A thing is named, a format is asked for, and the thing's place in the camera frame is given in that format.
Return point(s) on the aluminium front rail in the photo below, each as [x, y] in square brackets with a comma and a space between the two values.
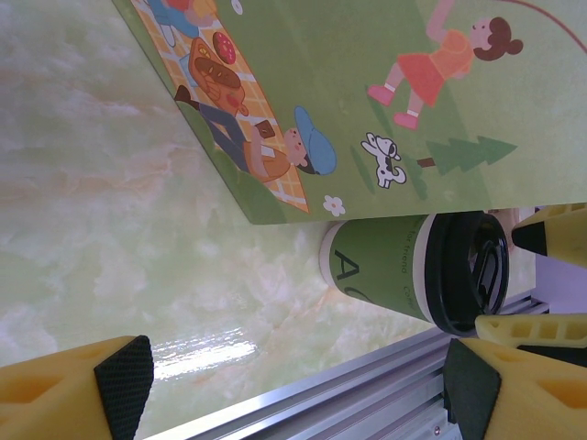
[321, 394]

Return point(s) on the white printed paper bag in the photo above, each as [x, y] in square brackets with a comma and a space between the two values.
[367, 69]

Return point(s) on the green paper coffee cup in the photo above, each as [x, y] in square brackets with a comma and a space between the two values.
[376, 266]

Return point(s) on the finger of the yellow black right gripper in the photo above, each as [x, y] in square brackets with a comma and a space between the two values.
[564, 234]
[536, 330]

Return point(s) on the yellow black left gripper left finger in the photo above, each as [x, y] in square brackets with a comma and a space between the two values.
[50, 399]

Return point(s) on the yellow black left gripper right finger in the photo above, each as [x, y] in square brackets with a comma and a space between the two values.
[536, 399]

